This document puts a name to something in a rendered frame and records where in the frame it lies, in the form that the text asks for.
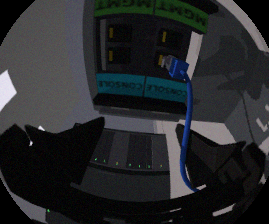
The blue cable with plug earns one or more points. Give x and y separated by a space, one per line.
178 69

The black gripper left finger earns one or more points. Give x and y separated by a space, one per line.
72 149

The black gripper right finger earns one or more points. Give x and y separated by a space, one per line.
204 157

